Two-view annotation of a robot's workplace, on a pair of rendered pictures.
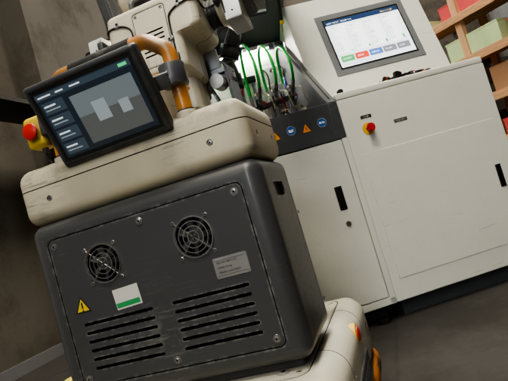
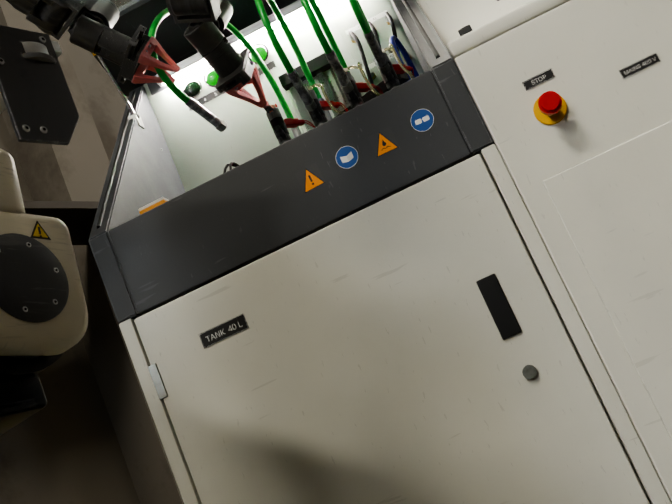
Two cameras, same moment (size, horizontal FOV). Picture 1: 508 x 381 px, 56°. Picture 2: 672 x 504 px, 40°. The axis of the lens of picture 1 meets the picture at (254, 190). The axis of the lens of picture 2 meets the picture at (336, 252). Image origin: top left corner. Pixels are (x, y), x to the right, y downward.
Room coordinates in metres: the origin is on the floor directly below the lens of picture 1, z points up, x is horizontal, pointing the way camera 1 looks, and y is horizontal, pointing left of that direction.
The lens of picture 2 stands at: (0.58, -0.55, 0.40)
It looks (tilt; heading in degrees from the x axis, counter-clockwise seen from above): 13 degrees up; 17
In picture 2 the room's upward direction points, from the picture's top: 23 degrees counter-clockwise
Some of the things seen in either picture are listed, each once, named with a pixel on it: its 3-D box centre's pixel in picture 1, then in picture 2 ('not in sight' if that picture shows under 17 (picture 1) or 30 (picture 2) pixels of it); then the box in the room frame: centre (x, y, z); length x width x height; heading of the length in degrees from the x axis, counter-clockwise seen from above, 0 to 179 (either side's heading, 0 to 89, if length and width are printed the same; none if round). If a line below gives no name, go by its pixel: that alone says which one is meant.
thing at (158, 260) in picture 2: (261, 140); (285, 196); (1.99, -0.09, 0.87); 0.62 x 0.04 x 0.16; 98
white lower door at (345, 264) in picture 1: (291, 239); (382, 433); (1.98, -0.09, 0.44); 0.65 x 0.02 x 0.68; 98
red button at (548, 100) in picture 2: (370, 127); (550, 105); (2.01, -0.54, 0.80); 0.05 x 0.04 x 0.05; 98
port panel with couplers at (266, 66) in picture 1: (275, 87); (386, 64); (2.52, -0.26, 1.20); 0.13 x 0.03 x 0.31; 98
